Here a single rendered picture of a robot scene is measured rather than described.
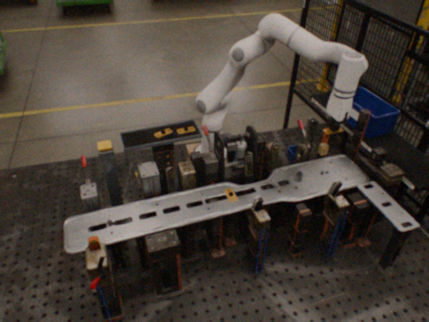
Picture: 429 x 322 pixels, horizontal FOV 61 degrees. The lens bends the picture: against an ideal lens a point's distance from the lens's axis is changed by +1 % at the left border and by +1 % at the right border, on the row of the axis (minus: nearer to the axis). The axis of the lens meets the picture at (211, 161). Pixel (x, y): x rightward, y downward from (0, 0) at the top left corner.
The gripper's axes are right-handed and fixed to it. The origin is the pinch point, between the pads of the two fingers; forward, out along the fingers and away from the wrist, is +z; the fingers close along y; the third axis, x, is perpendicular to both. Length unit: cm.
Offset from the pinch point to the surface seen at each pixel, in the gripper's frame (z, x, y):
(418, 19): 9, 160, -120
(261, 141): 15.5, -24.4, -18.6
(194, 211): 27, -65, 4
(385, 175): 23.3, 23.5, 14.1
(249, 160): 20.5, -32.5, -12.7
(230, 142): 11.5, -40.4, -17.7
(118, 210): 27, -95, -7
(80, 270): 57, -117, -5
